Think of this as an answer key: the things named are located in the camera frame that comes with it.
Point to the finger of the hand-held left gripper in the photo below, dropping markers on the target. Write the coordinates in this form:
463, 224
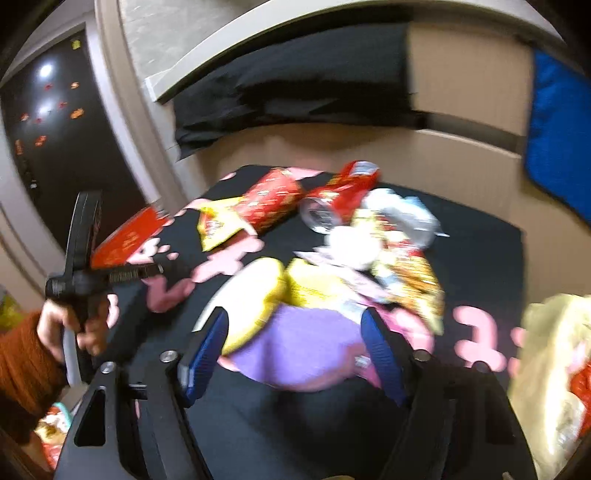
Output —
138, 271

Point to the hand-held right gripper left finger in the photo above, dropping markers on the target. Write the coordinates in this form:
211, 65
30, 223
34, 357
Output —
207, 350

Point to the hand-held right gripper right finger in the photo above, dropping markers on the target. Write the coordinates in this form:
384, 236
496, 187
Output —
383, 355

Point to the red paper cup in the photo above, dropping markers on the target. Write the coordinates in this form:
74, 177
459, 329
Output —
272, 198

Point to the pale yellow plastic bag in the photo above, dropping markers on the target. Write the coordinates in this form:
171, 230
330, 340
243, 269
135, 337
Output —
545, 350

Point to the red drink can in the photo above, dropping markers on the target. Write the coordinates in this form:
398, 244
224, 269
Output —
344, 189

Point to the person's left hand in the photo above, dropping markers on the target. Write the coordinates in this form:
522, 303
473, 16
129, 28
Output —
51, 323

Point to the red flat box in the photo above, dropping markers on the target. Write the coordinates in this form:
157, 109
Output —
124, 237

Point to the yellow white chip bag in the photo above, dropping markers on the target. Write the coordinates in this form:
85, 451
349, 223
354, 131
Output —
258, 286

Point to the colourful snack wrapper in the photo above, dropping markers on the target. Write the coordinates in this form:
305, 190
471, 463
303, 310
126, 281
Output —
411, 277

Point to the purple snack packet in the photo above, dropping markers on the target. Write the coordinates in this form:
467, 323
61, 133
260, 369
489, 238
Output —
300, 346

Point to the small yellow snack packet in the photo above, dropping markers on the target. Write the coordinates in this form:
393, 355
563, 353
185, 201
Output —
214, 226

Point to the yellow printed packet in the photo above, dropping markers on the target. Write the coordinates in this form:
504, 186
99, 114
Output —
309, 286

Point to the dark glass door red stickers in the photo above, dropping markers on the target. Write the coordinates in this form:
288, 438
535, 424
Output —
60, 138

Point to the white crumpled tissue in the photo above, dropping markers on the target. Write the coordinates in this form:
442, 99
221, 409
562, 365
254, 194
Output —
351, 244

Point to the black blanket pink print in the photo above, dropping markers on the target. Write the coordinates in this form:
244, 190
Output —
475, 258

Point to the crumpled clear plastic wrapper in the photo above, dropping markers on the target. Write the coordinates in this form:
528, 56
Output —
406, 217

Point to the colourful wrappers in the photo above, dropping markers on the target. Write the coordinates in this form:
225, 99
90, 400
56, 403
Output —
51, 429

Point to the cardboard box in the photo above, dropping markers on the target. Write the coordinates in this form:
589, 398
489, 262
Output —
461, 157

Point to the grey stone counter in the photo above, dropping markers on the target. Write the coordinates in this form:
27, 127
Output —
207, 64

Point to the black cloth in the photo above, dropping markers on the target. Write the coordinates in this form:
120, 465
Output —
300, 78

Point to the blue cloth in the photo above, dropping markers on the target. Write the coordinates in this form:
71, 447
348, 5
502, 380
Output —
558, 138

